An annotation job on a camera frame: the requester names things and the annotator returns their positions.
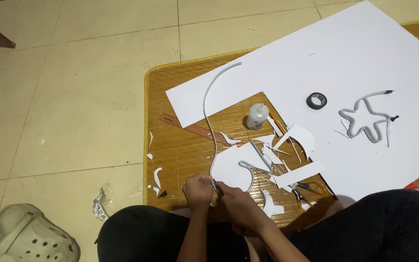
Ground person's left hand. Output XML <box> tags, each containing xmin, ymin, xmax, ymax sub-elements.
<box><xmin>182</xmin><ymin>173</ymin><xmax>214</xmax><ymax>213</ymax></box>

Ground person's right hand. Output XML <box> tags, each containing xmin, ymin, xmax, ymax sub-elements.
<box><xmin>215</xmin><ymin>181</ymin><xmax>268</xmax><ymax>238</ymax></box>

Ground small dark cutter tool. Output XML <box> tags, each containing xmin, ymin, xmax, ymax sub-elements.
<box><xmin>212</xmin><ymin>178</ymin><xmax>225</xmax><ymax>199</ymax></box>

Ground long grey flexible strip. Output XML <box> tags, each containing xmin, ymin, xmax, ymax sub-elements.
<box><xmin>203</xmin><ymin>62</ymin><xmax>274</xmax><ymax>193</ymax></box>

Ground white board cutout piece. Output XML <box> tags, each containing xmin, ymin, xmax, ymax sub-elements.
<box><xmin>210</xmin><ymin>142</ymin><xmax>273</xmax><ymax>193</ymax></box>

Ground woven bamboo floor mat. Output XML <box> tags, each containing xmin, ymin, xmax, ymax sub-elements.
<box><xmin>143</xmin><ymin>21</ymin><xmax>419</xmax><ymax>228</ymax></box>

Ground curved white paper scrap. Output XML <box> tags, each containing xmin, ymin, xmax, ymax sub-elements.
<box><xmin>153</xmin><ymin>167</ymin><xmax>163</xmax><ymax>189</ymax></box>

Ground brown wooden ruler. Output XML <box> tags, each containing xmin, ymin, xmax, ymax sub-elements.
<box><xmin>159</xmin><ymin>113</ymin><xmax>237</xmax><ymax>147</ymax></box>

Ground pile of white paper scraps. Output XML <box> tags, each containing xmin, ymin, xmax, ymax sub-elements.
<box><xmin>220</xmin><ymin>116</ymin><xmax>317</xmax><ymax>173</ymax></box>

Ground white rectangular board strip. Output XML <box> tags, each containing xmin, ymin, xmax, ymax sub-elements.
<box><xmin>274</xmin><ymin>160</ymin><xmax>326</xmax><ymax>189</ymax></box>

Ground white glue bottle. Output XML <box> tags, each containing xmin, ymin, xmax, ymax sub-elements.
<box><xmin>246</xmin><ymin>103</ymin><xmax>269</xmax><ymax>131</ymax></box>

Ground crumpled clear plastic wrapper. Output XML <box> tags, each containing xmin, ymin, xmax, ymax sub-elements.
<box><xmin>92</xmin><ymin>187</ymin><xmax>113</xmax><ymax>222</ymax></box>

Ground black tape roll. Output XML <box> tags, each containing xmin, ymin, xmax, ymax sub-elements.
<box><xmin>306</xmin><ymin>92</ymin><xmax>328</xmax><ymax>110</ymax></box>

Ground person's black trousers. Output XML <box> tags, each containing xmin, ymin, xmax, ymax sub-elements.
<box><xmin>94</xmin><ymin>189</ymin><xmax>419</xmax><ymax>262</ymax></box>

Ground large white foam board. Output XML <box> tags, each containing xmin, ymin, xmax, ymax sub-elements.
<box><xmin>165</xmin><ymin>0</ymin><xmax>419</xmax><ymax>204</ymax></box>

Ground grey star-shaped strip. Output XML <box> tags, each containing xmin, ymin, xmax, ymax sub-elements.
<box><xmin>338</xmin><ymin>90</ymin><xmax>394</xmax><ymax>144</ymax></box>

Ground beige clog sandal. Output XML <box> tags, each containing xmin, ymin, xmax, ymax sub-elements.
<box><xmin>0</xmin><ymin>203</ymin><xmax>81</xmax><ymax>262</ymax></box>

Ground orange-handled scissors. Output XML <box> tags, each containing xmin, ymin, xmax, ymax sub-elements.
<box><xmin>272</xmin><ymin>165</ymin><xmax>327</xmax><ymax>213</ymax></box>

